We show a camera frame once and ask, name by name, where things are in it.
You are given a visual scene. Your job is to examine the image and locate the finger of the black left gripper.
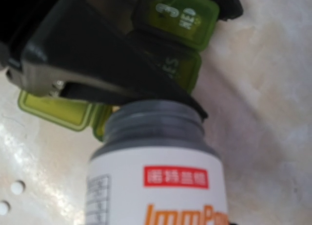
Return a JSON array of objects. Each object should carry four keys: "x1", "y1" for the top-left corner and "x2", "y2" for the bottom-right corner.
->
[
  {"x1": 6, "y1": 0, "x2": 208, "y2": 119},
  {"x1": 213, "y1": 0, "x2": 244, "y2": 21}
]

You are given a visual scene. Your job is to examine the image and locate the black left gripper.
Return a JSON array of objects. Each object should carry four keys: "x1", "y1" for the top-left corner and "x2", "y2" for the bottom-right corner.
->
[{"x1": 0, "y1": 0, "x2": 147, "y2": 65}]

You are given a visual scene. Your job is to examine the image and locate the green pill organizer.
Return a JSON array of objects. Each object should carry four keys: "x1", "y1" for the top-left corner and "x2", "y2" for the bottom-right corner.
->
[{"x1": 17, "y1": 0, "x2": 220, "y2": 142}]

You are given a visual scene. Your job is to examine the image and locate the amber bottle grey cap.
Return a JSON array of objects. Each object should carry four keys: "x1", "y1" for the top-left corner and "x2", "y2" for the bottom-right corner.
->
[{"x1": 85, "y1": 100, "x2": 229, "y2": 225}]

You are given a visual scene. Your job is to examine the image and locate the white round pill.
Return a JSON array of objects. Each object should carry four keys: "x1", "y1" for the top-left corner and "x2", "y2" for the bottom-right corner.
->
[
  {"x1": 0, "y1": 201, "x2": 10, "y2": 216},
  {"x1": 10, "y1": 181, "x2": 25, "y2": 195}
]

